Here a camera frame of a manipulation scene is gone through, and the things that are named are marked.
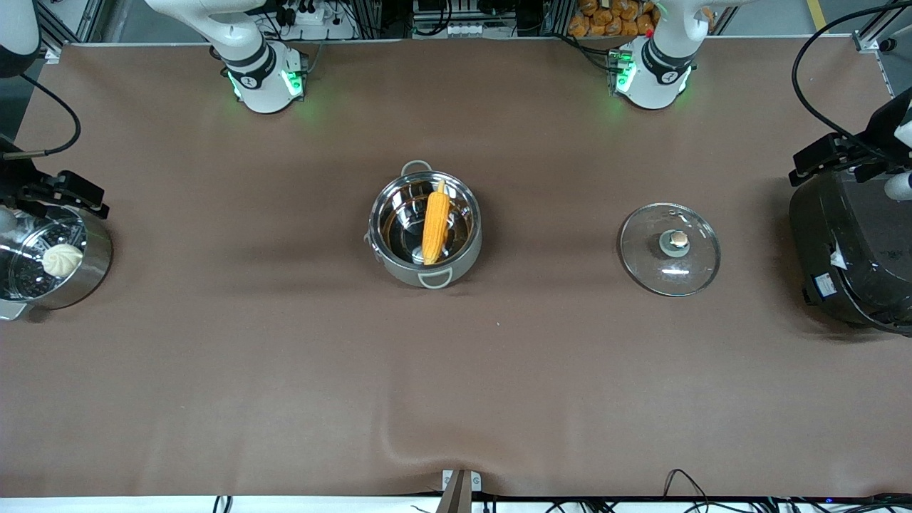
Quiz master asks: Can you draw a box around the black rice cooker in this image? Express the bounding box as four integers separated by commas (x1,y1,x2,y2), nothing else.
788,167,912,336

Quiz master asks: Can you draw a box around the white power strip with plugs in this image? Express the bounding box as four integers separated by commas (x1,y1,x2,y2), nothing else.
281,0,330,28

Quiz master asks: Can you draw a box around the glass lid with copper knob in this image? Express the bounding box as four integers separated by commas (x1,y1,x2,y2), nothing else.
618,202,722,298

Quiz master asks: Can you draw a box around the aluminium corner bracket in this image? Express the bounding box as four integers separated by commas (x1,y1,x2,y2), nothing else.
854,27,897,54

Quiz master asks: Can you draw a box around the shiny steel steamer pot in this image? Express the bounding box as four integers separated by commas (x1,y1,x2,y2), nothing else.
0,203,113,322

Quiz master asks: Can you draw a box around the bag of orange buns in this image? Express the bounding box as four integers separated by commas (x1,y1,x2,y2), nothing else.
568,0,660,38

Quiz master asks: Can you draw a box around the yellow corn cob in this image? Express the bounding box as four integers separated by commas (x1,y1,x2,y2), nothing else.
421,180,452,266

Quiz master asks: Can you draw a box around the white steamed bun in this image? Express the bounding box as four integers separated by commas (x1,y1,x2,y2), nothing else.
41,244,85,279

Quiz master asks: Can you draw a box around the black looped floor cable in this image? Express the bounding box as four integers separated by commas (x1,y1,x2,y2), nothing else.
663,468,717,499

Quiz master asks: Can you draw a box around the steel pot with grey handles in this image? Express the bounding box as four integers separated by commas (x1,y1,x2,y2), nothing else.
365,160,483,290

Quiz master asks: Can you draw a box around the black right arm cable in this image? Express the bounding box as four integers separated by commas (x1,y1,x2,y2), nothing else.
0,71,81,157

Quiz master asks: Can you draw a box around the brown table mat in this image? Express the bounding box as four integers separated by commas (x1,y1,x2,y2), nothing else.
0,36,912,499

